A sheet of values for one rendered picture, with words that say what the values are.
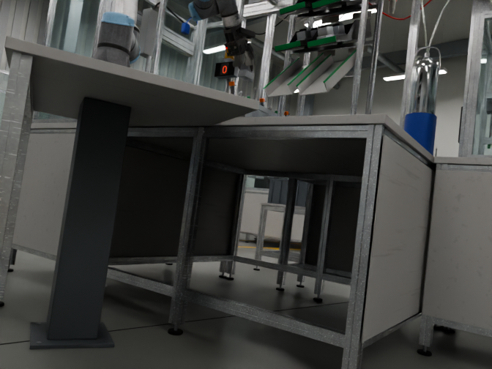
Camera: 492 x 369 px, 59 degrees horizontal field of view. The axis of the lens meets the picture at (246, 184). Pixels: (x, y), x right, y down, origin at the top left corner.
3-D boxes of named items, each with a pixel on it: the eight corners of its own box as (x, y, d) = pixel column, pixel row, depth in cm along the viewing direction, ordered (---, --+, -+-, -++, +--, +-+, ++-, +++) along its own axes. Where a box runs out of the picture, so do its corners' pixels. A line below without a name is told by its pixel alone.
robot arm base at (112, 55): (95, 64, 148) (99, 36, 148) (83, 72, 160) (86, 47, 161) (137, 77, 157) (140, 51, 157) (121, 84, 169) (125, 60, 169)
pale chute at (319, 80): (328, 92, 160) (324, 81, 158) (299, 96, 169) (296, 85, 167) (361, 58, 175) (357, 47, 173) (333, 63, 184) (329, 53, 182)
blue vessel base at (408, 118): (428, 164, 216) (433, 111, 218) (396, 163, 225) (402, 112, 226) (434, 169, 229) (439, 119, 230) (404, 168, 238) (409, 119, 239)
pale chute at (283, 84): (292, 94, 168) (288, 83, 166) (266, 97, 177) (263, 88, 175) (326, 61, 184) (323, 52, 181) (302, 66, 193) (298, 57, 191)
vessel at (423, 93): (432, 112, 219) (439, 39, 221) (403, 113, 227) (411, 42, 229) (438, 118, 230) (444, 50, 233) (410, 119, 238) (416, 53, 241)
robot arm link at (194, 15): (186, -5, 169) (212, -14, 170) (187, 9, 180) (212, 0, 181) (193, 14, 169) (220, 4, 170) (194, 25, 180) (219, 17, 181)
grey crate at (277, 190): (329, 209, 362) (332, 182, 363) (265, 203, 397) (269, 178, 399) (347, 213, 397) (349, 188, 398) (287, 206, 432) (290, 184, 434)
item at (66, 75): (4, 47, 104) (6, 35, 104) (17, 107, 185) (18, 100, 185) (258, 110, 134) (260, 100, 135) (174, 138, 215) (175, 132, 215)
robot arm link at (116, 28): (92, 40, 152) (98, 3, 153) (102, 54, 166) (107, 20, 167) (127, 45, 153) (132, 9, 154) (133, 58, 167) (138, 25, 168)
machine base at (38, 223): (61, 293, 212) (88, 121, 218) (-2, 270, 248) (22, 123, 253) (228, 277, 327) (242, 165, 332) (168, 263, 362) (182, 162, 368)
